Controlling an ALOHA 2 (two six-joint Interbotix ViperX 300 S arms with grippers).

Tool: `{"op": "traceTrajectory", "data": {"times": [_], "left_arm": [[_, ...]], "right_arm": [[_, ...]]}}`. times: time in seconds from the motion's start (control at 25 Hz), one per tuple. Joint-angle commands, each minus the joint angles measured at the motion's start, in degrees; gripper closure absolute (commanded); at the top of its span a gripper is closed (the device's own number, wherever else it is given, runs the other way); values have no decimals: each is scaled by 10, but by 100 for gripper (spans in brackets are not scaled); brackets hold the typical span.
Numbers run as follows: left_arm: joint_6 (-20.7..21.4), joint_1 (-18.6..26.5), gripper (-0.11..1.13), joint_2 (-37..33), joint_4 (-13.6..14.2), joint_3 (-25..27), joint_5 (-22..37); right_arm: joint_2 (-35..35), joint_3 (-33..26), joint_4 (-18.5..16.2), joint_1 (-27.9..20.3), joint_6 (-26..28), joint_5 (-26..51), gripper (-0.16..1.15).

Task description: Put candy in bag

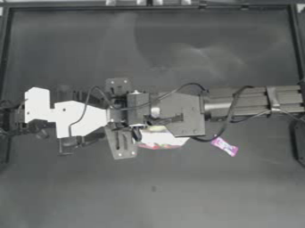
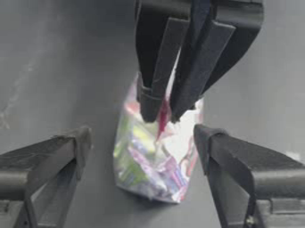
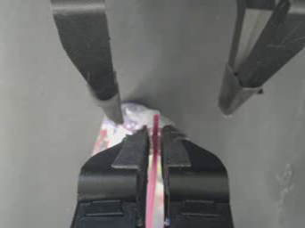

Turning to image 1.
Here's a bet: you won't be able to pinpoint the clear bag with pink zip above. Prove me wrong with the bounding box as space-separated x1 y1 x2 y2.
137 124 192 151

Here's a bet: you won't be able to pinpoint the purple candy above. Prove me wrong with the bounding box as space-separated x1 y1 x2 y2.
211 135 240 158

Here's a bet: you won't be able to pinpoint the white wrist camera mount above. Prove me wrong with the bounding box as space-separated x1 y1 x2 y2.
25 86 58 124
54 100 110 140

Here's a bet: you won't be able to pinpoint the black camera cable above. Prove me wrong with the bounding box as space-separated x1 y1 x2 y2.
67 85 118 138

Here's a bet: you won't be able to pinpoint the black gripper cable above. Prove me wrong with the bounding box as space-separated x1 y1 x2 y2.
117 82 211 112

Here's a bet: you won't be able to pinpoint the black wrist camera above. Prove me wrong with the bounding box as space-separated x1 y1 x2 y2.
59 136 88 157

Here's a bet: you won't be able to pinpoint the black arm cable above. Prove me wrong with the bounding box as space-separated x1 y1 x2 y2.
191 85 256 143

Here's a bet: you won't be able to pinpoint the black table frame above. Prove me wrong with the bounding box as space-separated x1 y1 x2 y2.
0 1 305 132

